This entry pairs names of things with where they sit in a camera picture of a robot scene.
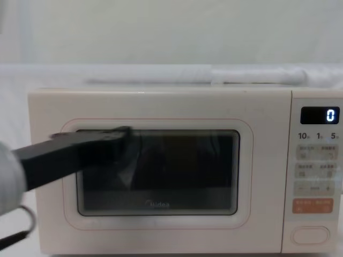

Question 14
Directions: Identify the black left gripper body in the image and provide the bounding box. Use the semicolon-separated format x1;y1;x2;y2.
11;129;106;192

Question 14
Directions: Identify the cream microwave oven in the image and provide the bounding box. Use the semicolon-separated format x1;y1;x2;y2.
26;87;343;255

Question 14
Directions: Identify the white curtain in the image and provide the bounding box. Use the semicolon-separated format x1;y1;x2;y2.
0;0;343;65

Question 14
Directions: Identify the thin dark gripper cable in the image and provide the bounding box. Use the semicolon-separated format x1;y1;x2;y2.
0;205;36;251

